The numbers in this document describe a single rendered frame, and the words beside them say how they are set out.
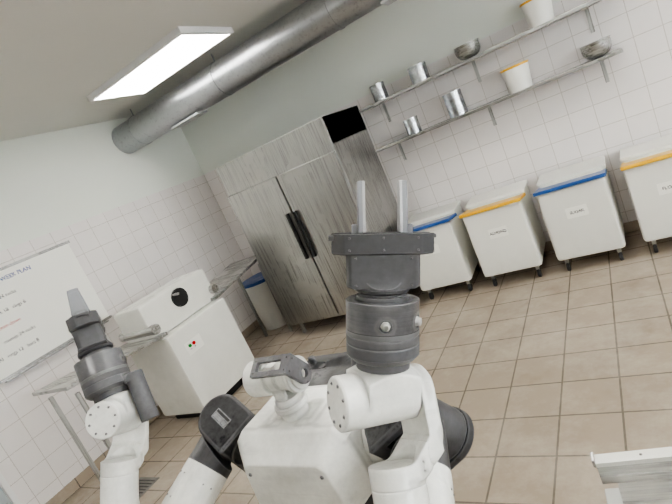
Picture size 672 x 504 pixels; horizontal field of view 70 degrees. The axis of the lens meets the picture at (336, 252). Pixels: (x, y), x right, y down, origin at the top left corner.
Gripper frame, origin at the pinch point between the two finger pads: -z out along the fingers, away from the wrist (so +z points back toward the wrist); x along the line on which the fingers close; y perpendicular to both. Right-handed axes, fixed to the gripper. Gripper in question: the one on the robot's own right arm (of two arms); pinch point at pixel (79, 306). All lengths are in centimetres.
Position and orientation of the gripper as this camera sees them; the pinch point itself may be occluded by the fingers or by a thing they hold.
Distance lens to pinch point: 109.5
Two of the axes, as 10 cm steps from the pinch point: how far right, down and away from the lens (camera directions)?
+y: -8.5, 3.3, -4.2
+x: 3.0, -3.6, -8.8
